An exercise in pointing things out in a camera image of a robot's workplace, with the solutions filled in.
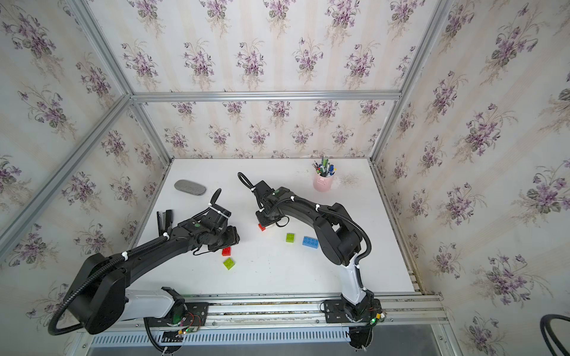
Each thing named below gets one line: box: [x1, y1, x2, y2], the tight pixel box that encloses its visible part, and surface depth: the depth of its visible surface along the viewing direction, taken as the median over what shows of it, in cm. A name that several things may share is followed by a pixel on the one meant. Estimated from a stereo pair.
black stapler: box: [156, 209, 173, 237], surface depth 97 cm
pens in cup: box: [311, 155, 337, 178], surface depth 104 cm
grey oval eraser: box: [173, 179, 207, 196], surface depth 106 cm
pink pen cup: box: [313, 171, 336, 193], surface depth 103 cm
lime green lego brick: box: [222, 257, 236, 270], surface depth 85 cm
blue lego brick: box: [302, 235, 320, 250], surface depth 90 cm
